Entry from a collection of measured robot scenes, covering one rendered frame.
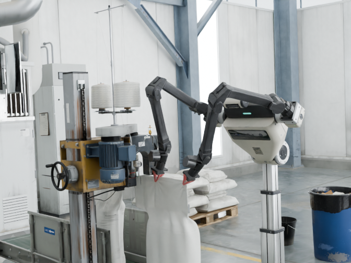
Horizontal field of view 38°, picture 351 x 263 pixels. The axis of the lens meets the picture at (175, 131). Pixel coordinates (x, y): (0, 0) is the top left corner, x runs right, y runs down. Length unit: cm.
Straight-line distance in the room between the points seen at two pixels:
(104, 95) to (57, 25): 465
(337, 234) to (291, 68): 701
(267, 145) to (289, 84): 859
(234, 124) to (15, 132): 328
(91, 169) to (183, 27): 650
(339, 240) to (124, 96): 276
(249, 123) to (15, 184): 345
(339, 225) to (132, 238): 199
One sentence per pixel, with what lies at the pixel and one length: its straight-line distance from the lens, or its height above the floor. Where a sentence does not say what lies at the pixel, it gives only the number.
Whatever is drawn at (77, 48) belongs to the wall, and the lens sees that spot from 800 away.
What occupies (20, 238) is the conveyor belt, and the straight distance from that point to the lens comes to 490.
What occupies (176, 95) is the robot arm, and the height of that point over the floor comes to 159.
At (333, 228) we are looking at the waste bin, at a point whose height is 33.
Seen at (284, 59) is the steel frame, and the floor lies 246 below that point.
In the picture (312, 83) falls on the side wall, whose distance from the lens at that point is 1173.
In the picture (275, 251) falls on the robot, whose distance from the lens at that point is 344.
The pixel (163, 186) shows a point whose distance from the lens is 323.
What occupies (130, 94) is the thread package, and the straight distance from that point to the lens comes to 307.
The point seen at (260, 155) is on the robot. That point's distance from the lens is 330.
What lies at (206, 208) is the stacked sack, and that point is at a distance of 650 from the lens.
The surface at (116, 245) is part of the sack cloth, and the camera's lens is 367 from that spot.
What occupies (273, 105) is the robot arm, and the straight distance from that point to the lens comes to 285.
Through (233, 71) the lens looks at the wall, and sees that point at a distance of 1062.
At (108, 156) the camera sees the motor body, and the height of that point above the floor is 125.
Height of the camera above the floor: 153
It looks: 3 degrees down
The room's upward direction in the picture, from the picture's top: 2 degrees counter-clockwise
